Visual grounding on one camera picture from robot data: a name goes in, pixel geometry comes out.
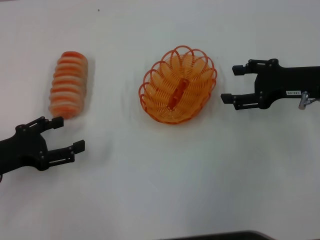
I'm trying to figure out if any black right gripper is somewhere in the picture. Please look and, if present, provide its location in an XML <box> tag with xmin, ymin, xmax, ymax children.
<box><xmin>220</xmin><ymin>58</ymin><xmax>320</xmax><ymax>111</ymax></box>

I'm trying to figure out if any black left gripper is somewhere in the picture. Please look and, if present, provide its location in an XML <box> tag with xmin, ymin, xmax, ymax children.
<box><xmin>0</xmin><ymin>116</ymin><xmax>86</xmax><ymax>175</ymax></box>

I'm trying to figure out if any orange striped bread loaf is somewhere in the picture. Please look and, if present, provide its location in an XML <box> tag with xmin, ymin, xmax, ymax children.
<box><xmin>48</xmin><ymin>51</ymin><xmax>89</xmax><ymax>120</ymax></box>

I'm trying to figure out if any orange woven plastic basket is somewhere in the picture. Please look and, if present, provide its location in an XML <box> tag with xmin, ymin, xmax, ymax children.
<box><xmin>138</xmin><ymin>45</ymin><xmax>218</xmax><ymax>125</ymax></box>

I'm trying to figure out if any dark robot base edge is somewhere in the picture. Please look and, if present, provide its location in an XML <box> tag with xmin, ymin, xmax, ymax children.
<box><xmin>159</xmin><ymin>230</ymin><xmax>273</xmax><ymax>240</ymax></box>

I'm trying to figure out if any silver cable connector plug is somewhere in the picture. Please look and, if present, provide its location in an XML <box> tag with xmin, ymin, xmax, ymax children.
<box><xmin>298</xmin><ymin>90</ymin><xmax>310</xmax><ymax>110</ymax></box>

